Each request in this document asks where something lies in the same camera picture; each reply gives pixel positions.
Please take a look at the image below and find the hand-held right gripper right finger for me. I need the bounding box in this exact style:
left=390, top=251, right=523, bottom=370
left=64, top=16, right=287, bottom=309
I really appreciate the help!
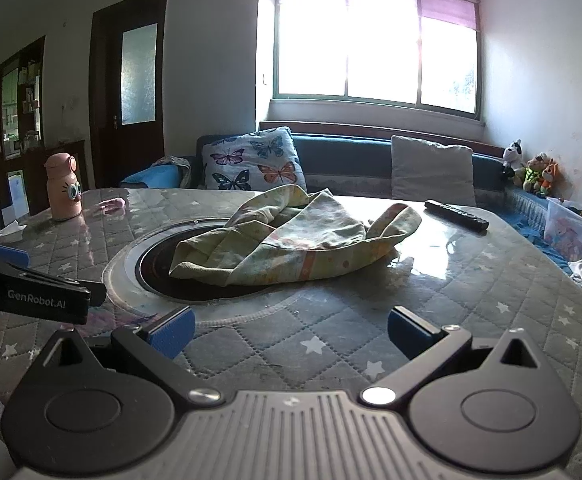
left=361, top=305, right=548, bottom=407

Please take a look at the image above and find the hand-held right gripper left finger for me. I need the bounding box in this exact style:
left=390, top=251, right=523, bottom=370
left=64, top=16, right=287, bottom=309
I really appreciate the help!
left=35, top=305, right=223, bottom=409

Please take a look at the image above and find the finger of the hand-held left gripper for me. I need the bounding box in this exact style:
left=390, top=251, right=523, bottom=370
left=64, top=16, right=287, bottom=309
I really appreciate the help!
left=0, top=251, right=108, bottom=326
left=0, top=240, right=30, bottom=271

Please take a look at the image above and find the patterned green children's shirt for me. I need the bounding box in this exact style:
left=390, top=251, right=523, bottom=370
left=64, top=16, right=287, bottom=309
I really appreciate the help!
left=169, top=184, right=423, bottom=288

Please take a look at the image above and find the white tissue paper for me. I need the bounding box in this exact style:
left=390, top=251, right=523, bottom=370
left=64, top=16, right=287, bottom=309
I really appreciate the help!
left=0, top=220, right=28, bottom=243

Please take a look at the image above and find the white panel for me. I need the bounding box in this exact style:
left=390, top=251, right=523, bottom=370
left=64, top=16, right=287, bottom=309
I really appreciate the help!
left=6, top=170, right=26, bottom=216

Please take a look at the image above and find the round black built-in cooker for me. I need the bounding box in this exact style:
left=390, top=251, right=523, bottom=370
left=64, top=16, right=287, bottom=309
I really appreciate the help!
left=102, top=217, right=317, bottom=318

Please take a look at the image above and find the pink cartoon water bottle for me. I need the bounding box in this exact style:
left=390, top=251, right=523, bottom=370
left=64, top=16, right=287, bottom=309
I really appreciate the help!
left=44, top=152, right=82, bottom=222

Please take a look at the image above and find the black remote control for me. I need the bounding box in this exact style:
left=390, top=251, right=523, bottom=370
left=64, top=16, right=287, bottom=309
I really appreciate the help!
left=423, top=199, right=490, bottom=233

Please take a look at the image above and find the blue folded blanket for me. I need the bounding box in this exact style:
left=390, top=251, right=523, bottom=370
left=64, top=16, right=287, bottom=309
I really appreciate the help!
left=119, top=164, right=184, bottom=189

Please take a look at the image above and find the grey cushion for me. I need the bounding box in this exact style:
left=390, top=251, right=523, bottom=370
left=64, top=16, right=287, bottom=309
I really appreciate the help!
left=390, top=135, right=477, bottom=207

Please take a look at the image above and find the grey patterned cloth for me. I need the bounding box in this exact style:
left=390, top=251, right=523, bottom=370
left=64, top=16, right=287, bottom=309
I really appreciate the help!
left=151, top=156, right=193, bottom=188

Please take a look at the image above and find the dark wooden glass door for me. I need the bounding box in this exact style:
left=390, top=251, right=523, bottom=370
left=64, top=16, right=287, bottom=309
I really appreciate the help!
left=89, top=0, right=169, bottom=191

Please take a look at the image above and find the blue sofa bench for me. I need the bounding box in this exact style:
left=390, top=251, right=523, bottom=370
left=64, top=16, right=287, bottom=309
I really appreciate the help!
left=196, top=121, right=582, bottom=311

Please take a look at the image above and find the clear plastic storage box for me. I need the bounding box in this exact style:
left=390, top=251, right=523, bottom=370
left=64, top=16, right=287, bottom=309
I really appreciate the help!
left=542, top=196, right=582, bottom=263

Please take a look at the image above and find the butterfly print pillow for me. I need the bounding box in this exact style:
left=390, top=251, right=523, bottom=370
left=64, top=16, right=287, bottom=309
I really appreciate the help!
left=202, top=126, right=308, bottom=194

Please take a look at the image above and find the brown bear plush toy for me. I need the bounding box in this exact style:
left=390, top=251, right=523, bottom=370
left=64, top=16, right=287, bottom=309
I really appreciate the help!
left=514, top=154, right=547, bottom=193

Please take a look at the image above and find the orange fox plush toy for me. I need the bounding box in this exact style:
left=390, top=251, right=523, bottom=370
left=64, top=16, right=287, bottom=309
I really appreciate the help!
left=538, top=159, right=562, bottom=198

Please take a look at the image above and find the pink roller blind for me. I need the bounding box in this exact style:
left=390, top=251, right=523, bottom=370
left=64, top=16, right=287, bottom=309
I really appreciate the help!
left=276, top=0, right=481, bottom=31

